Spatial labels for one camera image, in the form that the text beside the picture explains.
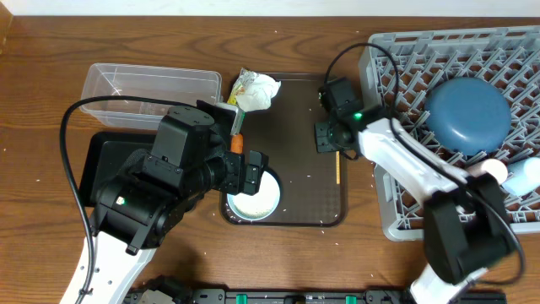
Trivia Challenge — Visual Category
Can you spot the wooden chopstick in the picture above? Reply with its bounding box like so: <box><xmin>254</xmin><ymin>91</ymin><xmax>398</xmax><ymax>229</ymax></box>
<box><xmin>336</xmin><ymin>151</ymin><xmax>341</xmax><ymax>185</ymax></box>

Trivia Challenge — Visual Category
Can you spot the white napkin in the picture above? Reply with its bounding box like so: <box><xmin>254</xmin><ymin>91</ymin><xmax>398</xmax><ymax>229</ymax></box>
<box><xmin>235</xmin><ymin>72</ymin><xmax>281</xmax><ymax>112</ymax></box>

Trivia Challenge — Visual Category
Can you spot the yellow green snack wrapper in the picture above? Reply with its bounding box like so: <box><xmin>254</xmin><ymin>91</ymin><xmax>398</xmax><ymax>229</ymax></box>
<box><xmin>227</xmin><ymin>68</ymin><xmax>258</xmax><ymax>106</ymax></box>

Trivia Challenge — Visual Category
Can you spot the large blue bowl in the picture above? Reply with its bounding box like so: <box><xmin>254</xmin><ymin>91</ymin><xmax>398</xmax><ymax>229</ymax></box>
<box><xmin>424</xmin><ymin>77</ymin><xmax>511</xmax><ymax>156</ymax></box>

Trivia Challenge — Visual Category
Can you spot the pink-inside white cup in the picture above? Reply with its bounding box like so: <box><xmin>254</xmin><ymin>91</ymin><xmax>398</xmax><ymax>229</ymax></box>
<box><xmin>466</xmin><ymin>159</ymin><xmax>508</xmax><ymax>184</ymax></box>

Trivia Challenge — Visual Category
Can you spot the blue-inside white cup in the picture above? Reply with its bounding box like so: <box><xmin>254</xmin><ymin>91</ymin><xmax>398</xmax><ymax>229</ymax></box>
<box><xmin>502</xmin><ymin>157</ymin><xmax>539</xmax><ymax>196</ymax></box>

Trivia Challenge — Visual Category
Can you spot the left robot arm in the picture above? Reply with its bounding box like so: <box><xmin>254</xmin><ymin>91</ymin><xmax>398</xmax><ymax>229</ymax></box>
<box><xmin>62</xmin><ymin>102</ymin><xmax>268</xmax><ymax>303</ymax></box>

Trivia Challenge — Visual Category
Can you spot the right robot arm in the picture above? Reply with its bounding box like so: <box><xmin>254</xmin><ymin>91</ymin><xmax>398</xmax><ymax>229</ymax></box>
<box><xmin>315</xmin><ymin>78</ymin><xmax>525</xmax><ymax>303</ymax></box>

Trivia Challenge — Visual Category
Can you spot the grey dishwasher rack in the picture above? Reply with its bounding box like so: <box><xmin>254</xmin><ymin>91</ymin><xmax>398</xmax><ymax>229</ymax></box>
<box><xmin>358</xmin><ymin>25</ymin><xmax>540</xmax><ymax>242</ymax></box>

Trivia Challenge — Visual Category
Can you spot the orange carrot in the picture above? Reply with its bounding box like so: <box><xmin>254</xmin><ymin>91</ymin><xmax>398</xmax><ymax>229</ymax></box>
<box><xmin>230</xmin><ymin>133</ymin><xmax>244</xmax><ymax>155</ymax></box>

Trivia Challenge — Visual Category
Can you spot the light blue rice bowl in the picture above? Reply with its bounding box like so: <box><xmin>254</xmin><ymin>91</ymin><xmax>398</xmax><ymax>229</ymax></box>
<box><xmin>227</xmin><ymin>171</ymin><xmax>281</xmax><ymax>221</ymax></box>

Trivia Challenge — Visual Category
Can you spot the brown serving tray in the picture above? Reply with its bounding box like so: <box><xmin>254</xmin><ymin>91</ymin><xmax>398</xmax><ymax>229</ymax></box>
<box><xmin>241</xmin><ymin>73</ymin><xmax>348</xmax><ymax>227</ymax></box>

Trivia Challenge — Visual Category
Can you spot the black plastic tray bin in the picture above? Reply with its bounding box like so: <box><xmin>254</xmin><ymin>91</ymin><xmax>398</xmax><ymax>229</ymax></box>
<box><xmin>77</xmin><ymin>131</ymin><xmax>199</xmax><ymax>212</ymax></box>

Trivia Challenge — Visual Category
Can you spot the clear plastic bin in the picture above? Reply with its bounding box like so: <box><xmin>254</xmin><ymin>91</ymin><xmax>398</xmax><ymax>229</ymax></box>
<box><xmin>80</xmin><ymin>63</ymin><xmax>223</xmax><ymax>130</ymax></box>

